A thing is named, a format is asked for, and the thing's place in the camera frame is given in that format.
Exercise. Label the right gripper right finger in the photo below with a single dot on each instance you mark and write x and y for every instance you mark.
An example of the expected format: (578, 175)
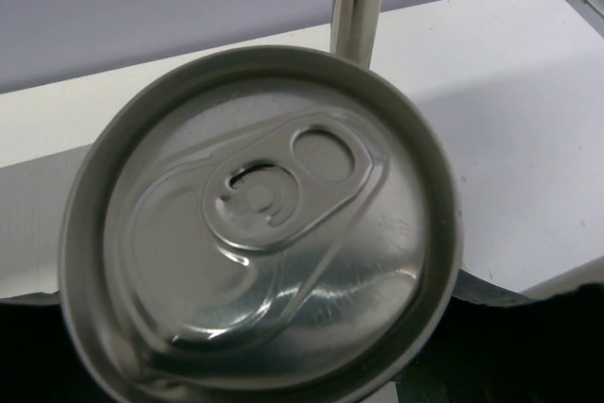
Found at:
(545, 351)

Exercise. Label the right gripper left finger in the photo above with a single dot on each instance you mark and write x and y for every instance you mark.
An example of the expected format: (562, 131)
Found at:
(38, 360)

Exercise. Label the black energy can front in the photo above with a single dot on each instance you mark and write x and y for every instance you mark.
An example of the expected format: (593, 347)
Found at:
(264, 224)

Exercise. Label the white two-tier shelf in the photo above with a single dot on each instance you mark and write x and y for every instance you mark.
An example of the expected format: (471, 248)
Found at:
(514, 88)

